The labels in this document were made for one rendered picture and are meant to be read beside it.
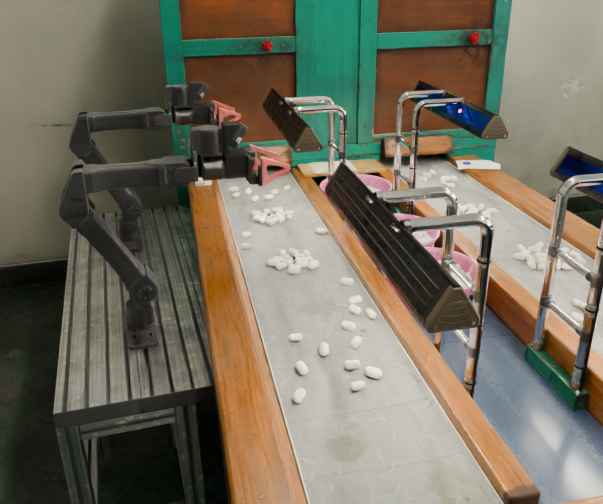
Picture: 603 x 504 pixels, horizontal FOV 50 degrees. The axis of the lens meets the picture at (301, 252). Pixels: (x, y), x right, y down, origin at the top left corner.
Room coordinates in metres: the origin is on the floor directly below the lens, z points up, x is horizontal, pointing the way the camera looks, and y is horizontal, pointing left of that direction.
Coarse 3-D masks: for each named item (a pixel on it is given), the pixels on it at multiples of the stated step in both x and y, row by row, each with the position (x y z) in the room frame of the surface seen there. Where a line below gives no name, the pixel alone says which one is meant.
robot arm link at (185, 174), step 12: (192, 132) 1.45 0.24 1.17; (204, 132) 1.45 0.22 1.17; (216, 132) 1.46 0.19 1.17; (192, 144) 1.45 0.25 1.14; (204, 144) 1.45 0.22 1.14; (216, 144) 1.46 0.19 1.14; (192, 156) 1.45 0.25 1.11; (180, 168) 1.42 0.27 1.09; (192, 168) 1.43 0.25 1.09; (180, 180) 1.42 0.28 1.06; (192, 180) 1.43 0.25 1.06
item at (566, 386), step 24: (552, 240) 1.22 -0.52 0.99; (600, 240) 1.08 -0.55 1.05; (552, 264) 1.22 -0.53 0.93; (576, 264) 1.15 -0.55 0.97; (600, 264) 1.07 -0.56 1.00; (552, 288) 1.22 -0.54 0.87; (600, 288) 1.07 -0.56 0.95; (528, 360) 1.23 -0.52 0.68; (552, 360) 1.18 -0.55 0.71; (576, 360) 1.08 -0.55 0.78; (552, 384) 1.14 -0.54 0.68; (576, 384) 1.07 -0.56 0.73; (576, 408) 1.06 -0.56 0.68
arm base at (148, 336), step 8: (128, 304) 1.41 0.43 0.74; (128, 312) 1.40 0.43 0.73; (136, 312) 1.39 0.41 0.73; (144, 312) 1.40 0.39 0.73; (152, 312) 1.48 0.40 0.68; (128, 320) 1.40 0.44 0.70; (136, 320) 1.39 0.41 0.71; (144, 320) 1.40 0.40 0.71; (152, 320) 1.42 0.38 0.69; (128, 328) 1.40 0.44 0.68; (136, 328) 1.39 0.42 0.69; (144, 328) 1.39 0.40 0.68; (152, 328) 1.40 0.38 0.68; (128, 336) 1.37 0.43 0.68; (136, 336) 1.36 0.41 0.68; (144, 336) 1.36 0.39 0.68; (152, 336) 1.36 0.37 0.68; (136, 344) 1.33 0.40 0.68; (144, 344) 1.33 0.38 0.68; (152, 344) 1.33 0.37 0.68
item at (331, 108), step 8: (304, 96) 2.12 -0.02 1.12; (312, 96) 2.12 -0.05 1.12; (320, 96) 2.12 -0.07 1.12; (280, 104) 2.09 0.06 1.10; (328, 104) 2.13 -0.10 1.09; (336, 104) 1.98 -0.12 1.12; (288, 112) 1.95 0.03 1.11; (304, 112) 1.95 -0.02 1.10; (312, 112) 1.96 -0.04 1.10; (320, 112) 1.97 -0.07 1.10; (328, 112) 2.13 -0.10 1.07; (344, 112) 1.98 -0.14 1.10; (328, 120) 2.13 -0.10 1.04; (344, 120) 1.97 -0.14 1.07; (328, 128) 2.13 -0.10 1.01; (344, 128) 1.97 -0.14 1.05; (328, 136) 2.13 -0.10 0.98; (344, 136) 1.97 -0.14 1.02; (328, 144) 2.13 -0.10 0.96; (344, 144) 1.97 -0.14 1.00; (328, 152) 2.13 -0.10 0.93; (344, 152) 1.97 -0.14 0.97; (328, 160) 2.13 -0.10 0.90; (344, 160) 1.97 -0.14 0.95; (328, 168) 2.13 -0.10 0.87; (328, 176) 2.13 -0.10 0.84; (328, 200) 2.13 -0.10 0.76
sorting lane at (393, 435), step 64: (256, 192) 2.27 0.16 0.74; (256, 256) 1.70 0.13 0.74; (320, 256) 1.69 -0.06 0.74; (256, 320) 1.34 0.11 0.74; (320, 320) 1.33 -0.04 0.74; (384, 320) 1.32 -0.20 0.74; (320, 384) 1.07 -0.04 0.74; (384, 384) 1.07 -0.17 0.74; (320, 448) 0.88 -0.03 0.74; (384, 448) 0.88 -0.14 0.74; (448, 448) 0.88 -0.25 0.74
